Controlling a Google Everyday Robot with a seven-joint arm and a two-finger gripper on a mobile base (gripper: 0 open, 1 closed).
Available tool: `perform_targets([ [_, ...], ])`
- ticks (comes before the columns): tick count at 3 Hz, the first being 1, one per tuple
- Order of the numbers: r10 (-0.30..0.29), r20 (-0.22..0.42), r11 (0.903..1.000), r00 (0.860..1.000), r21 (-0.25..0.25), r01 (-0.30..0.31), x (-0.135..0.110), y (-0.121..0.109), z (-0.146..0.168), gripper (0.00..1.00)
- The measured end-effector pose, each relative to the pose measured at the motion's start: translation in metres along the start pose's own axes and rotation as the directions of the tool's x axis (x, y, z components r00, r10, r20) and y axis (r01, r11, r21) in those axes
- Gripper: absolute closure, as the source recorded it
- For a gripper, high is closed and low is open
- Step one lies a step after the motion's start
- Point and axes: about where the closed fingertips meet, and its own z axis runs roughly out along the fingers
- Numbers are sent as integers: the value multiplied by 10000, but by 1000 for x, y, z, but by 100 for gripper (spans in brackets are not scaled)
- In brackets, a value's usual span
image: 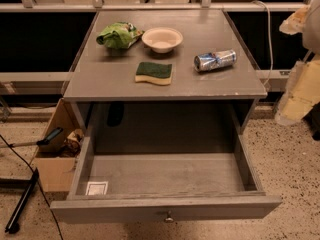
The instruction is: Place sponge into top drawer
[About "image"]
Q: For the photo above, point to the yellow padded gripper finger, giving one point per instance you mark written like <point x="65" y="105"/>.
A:
<point x="295" y="22"/>
<point x="302" y="93"/>

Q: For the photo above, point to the green and yellow sponge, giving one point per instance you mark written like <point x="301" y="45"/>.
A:
<point x="155" y="73"/>

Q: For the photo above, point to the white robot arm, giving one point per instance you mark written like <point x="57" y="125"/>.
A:
<point x="311" y="30"/>

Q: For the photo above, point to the metal drawer knob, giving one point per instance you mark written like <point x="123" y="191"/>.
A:
<point x="169" y="218"/>

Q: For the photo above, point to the open grey top drawer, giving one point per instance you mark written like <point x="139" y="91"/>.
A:
<point x="212" y="186"/>

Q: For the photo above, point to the white sticker in drawer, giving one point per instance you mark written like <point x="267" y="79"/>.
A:
<point x="97" y="188"/>

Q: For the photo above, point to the blue silver soda can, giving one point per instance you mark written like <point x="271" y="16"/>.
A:
<point x="214" y="60"/>

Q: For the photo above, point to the grey wooden cabinet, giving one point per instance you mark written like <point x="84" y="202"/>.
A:
<point x="196" y="113"/>

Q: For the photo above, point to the crumpled green chip bag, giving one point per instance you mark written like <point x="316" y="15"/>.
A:
<point x="119" y="35"/>

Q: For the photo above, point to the crumpled items in box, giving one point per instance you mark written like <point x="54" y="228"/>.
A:
<point x="72" y="144"/>

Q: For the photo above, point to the cardboard box on floor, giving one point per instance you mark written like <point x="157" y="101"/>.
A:
<point x="56" y="173"/>

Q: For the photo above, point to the black bar on floor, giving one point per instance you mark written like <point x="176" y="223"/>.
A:
<point x="12" y="226"/>

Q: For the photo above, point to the black handled grabber tool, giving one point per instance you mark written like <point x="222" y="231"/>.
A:
<point x="45" y="141"/>

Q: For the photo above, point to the metal railing frame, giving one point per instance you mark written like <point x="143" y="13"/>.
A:
<point x="46" y="6"/>

